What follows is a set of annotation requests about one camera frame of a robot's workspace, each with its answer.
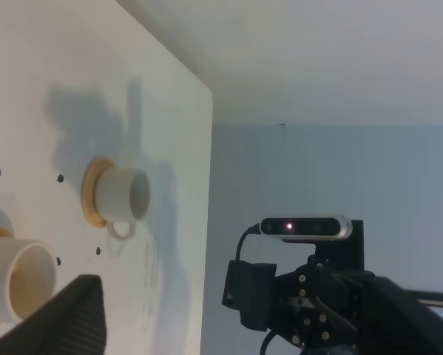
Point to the orange saucer far right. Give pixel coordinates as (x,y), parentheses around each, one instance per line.
(94,171)

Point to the silver camera on right gripper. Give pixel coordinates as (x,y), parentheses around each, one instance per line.
(307,228)

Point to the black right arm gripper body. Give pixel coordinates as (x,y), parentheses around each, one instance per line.
(312,307)

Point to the white teacup near teapot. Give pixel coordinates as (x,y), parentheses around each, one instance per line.
(28,278)

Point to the white teacup far right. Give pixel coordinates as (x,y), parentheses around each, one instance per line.
(122,198)

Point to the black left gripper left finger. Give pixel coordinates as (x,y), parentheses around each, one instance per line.
(72,322)

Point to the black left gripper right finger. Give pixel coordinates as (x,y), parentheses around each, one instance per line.
(393,322)

